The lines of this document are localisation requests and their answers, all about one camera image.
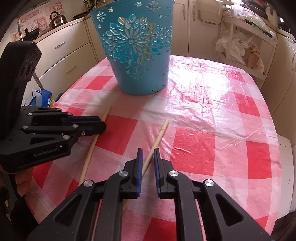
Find white shelf rack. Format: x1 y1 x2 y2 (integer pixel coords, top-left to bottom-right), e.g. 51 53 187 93
215 16 277 85

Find teal cutout plastic basket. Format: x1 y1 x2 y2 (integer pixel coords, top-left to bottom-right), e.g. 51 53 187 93
90 0 175 96

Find metal mop handle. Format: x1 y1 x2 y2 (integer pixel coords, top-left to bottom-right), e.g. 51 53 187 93
17 19 45 90

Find blue plastic bag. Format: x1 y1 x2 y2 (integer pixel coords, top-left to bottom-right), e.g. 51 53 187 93
22 89 55 108

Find hand in orange glove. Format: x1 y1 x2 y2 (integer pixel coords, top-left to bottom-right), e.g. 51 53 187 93
15 168 34 197

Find single wooden chopstick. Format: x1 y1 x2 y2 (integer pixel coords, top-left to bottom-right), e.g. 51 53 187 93
120 120 170 216

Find cream kitchen drawer cabinet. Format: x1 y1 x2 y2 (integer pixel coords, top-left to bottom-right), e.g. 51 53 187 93
35 16 105 100

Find white plastic bag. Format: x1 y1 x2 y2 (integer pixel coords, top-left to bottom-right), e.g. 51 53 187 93
215 32 253 66

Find black pan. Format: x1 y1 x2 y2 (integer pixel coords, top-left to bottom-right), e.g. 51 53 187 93
23 28 40 41

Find steel kettle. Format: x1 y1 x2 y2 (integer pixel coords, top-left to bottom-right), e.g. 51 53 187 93
49 11 67 30

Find cream tall cabinets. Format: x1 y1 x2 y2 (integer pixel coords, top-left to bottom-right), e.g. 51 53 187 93
171 1 295 145

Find red white checkered tablecloth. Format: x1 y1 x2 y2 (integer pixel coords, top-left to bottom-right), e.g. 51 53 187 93
25 56 282 240

